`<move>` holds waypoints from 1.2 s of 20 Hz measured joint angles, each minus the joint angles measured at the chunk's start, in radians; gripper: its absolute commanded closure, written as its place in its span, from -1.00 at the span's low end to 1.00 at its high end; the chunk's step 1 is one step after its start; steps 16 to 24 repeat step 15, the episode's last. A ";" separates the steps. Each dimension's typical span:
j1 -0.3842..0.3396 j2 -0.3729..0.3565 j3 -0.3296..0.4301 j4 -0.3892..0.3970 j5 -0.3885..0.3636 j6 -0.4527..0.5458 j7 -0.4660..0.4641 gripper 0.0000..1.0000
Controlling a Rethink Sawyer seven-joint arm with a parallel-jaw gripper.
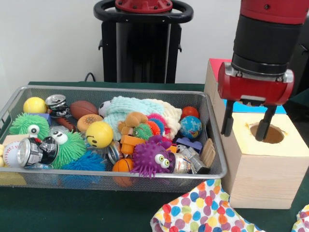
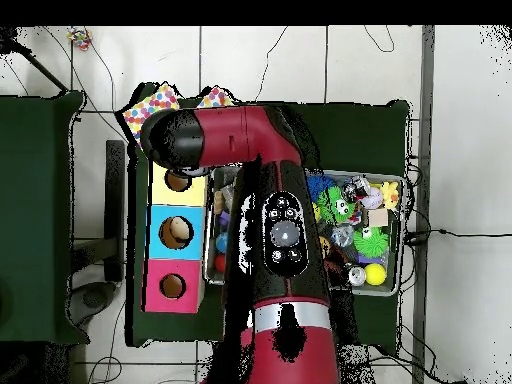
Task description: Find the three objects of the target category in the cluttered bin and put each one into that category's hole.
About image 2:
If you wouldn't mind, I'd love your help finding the shallow clear bin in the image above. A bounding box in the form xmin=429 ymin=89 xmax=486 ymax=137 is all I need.
xmin=203 ymin=163 xmax=405 ymax=297

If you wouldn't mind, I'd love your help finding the wooden box with three holes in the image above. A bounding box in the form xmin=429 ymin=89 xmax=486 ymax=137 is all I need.
xmin=142 ymin=155 xmax=213 ymax=315

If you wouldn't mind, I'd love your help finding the blue spiky ball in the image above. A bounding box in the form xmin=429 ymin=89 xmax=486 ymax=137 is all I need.
xmin=306 ymin=175 xmax=336 ymax=201

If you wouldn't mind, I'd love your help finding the green spiky ball with eyes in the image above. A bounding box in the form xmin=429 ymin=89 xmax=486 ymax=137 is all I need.
xmin=318 ymin=186 xmax=357 ymax=224

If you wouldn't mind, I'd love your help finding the dark green table cloth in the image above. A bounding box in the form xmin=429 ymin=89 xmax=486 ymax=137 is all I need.
xmin=127 ymin=82 xmax=411 ymax=353

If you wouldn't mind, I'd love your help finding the yellow ball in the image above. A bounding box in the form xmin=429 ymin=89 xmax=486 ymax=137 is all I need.
xmin=364 ymin=263 xmax=389 ymax=288

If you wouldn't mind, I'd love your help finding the green covered side table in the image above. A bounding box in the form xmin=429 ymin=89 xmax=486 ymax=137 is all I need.
xmin=0 ymin=91 xmax=85 ymax=345

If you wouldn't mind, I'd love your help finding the small colourful toy on floor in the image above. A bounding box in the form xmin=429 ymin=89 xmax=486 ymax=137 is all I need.
xmin=66 ymin=27 xmax=93 ymax=51

